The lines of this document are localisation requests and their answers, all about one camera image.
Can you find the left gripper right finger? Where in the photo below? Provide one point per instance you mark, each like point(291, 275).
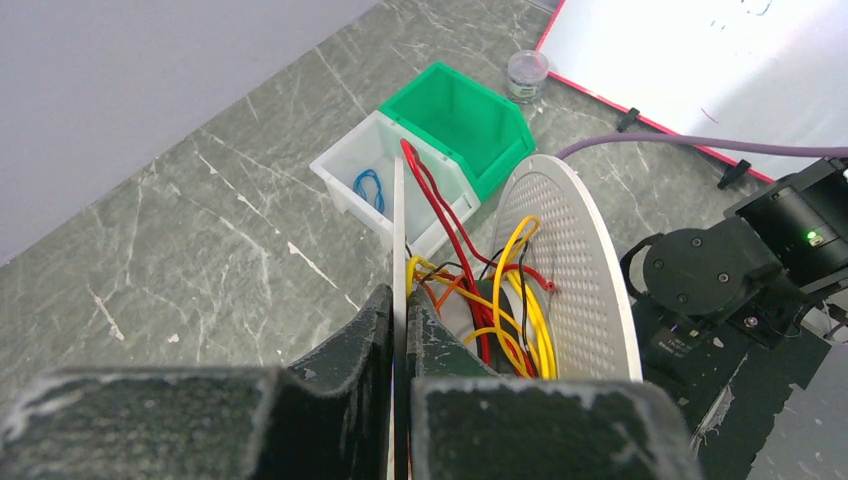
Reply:
point(467, 422)

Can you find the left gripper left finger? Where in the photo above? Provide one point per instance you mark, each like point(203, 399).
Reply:
point(325, 416)

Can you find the pink framed whiteboard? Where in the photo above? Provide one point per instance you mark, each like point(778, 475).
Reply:
point(766, 72)

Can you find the clear white plastic bin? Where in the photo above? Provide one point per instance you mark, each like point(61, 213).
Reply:
point(359, 173)

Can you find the green plastic bin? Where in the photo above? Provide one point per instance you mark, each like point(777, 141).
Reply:
point(483, 132)

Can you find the small clear plastic jar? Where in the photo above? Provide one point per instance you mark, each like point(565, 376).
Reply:
point(526, 73)

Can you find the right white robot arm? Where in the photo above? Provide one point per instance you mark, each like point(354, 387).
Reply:
point(772, 258)

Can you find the white cable spool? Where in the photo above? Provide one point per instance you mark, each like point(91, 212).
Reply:
point(548, 301)

